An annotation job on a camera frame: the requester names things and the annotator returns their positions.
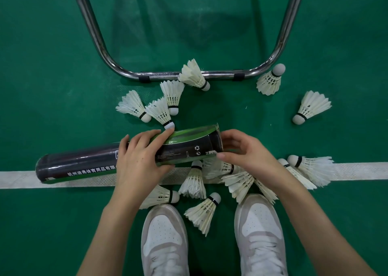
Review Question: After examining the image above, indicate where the person's left shoe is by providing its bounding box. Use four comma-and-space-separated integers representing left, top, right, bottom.
141, 204, 190, 276

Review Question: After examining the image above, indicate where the green tube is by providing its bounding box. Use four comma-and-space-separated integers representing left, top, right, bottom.
35, 123, 224, 185

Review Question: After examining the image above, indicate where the black chair with chrome frame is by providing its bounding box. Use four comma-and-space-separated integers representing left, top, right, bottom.
69, 0, 308, 82

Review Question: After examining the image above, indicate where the person's shoe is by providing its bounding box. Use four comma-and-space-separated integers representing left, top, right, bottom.
234, 193, 289, 276
141, 204, 190, 276

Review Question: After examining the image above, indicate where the person's right forearm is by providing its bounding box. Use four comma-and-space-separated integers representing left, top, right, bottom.
277, 183, 378, 276

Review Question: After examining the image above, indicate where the person's right hand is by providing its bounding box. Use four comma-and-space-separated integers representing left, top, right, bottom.
216, 129, 300, 201

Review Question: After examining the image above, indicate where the person's right shoe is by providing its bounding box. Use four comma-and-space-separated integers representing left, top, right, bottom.
234, 193, 289, 276

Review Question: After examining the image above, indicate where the pile of white shuttlecocks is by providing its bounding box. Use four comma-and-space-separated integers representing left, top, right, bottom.
115, 58, 335, 237

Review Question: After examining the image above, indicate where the person's left hand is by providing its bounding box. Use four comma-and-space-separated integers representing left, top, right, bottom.
104, 126, 176, 213

